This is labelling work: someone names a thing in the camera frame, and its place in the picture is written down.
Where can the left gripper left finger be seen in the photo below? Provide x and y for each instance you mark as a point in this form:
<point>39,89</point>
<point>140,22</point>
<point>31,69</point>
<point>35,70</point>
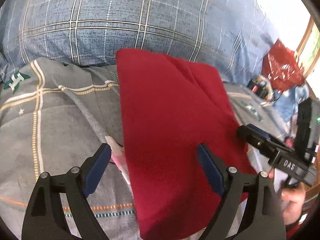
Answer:
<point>45,217</point>

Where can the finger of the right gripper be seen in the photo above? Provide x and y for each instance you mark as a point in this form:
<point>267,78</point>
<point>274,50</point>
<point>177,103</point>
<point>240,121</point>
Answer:
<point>266,148</point>
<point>254,130</point>

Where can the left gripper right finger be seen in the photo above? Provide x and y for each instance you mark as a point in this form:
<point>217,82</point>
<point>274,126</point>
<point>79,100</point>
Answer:
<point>249,207</point>

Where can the red knit t-shirt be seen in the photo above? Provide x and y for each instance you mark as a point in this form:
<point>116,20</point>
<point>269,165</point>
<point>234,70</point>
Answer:
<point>168,107</point>

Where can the person's right hand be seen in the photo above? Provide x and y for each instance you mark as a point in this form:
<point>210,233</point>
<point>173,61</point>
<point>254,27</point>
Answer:
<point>294,197</point>

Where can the blue denim cloth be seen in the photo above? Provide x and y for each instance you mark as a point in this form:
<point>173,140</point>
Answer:
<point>286,103</point>

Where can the red plastic bag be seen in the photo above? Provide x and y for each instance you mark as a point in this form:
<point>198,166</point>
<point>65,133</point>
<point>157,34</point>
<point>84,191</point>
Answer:
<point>281,68</point>

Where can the pink white small garment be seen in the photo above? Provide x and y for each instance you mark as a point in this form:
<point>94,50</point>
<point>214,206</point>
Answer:
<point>118,157</point>

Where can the blue plaid pillow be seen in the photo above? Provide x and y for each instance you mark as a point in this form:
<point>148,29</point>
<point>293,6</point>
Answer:
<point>231,35</point>

